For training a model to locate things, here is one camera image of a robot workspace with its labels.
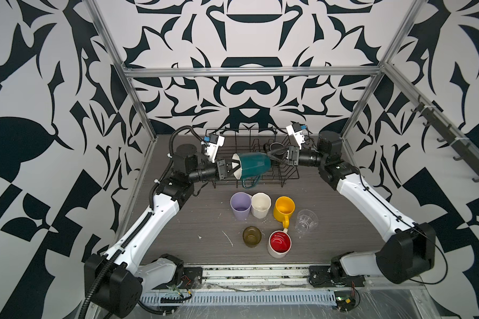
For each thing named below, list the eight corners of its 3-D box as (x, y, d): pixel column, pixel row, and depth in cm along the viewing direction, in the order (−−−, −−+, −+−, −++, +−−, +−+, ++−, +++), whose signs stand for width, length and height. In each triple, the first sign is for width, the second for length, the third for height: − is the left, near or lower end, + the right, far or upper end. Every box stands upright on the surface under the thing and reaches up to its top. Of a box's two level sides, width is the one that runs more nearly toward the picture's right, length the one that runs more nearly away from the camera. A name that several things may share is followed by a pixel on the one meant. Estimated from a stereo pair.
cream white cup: (251, 219, 91) (252, 209, 82) (250, 204, 95) (251, 192, 87) (269, 220, 91) (272, 209, 82) (267, 204, 96) (270, 192, 87)
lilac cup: (231, 222, 89) (230, 210, 80) (231, 204, 94) (230, 191, 85) (250, 222, 89) (251, 210, 80) (249, 204, 94) (250, 191, 85)
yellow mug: (275, 230, 86) (278, 223, 80) (272, 205, 94) (274, 196, 87) (293, 230, 87) (298, 223, 80) (289, 205, 94) (293, 196, 87)
